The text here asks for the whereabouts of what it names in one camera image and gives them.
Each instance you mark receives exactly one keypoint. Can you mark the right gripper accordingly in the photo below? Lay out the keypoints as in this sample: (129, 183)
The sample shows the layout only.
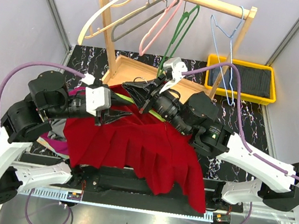
(140, 93)

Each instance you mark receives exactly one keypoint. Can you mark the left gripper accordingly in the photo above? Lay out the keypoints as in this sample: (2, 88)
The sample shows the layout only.
(111, 114)

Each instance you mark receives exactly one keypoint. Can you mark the yellow-green hanger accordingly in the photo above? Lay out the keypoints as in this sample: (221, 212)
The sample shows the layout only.
(151, 111)

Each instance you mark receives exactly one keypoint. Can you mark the pink hanger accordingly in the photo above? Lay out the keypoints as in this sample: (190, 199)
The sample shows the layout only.
(158, 27)

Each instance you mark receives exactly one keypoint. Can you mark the green hanger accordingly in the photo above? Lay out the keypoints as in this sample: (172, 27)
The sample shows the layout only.
(184, 24)

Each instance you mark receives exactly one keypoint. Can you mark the grey garment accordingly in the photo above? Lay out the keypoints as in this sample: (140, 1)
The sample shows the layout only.
(57, 126)

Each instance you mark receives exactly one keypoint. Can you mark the magenta skirt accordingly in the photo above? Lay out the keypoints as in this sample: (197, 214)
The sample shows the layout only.
(58, 147)

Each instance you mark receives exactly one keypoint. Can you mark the red skirt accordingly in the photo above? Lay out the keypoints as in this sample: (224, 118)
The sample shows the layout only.
(154, 149)

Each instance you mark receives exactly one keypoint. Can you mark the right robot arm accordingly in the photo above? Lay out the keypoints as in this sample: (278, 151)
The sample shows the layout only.
(274, 182)

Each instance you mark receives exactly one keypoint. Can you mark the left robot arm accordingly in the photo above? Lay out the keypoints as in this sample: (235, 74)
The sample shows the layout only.
(27, 120)

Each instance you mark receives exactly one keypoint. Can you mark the dark striped folded cloth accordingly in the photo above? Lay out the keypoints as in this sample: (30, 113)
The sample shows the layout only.
(255, 81)

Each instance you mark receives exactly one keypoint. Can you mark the yellow plastic bin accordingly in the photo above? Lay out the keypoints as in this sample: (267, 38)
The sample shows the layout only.
(211, 76)

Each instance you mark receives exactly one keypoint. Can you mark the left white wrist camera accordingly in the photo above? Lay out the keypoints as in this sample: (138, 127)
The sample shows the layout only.
(98, 96)

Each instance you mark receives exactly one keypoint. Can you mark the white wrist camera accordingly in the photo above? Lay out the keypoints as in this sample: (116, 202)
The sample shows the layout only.
(98, 96)
(174, 69)

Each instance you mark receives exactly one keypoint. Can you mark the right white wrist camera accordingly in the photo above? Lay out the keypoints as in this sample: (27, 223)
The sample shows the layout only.
(174, 69)

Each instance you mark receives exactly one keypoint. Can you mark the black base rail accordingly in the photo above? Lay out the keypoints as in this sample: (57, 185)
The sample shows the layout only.
(120, 188)

